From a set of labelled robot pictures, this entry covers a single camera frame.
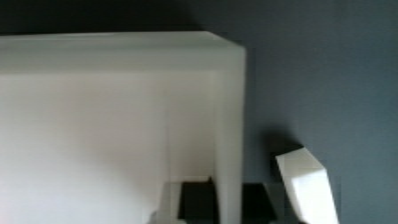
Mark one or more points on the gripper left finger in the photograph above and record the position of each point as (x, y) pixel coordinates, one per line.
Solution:
(189, 205)

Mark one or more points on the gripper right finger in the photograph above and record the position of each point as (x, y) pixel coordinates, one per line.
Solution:
(267, 207)

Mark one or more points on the white drawer cabinet box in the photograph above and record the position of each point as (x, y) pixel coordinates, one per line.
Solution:
(121, 123)

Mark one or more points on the white right fence rail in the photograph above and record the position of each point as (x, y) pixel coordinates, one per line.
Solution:
(308, 187)

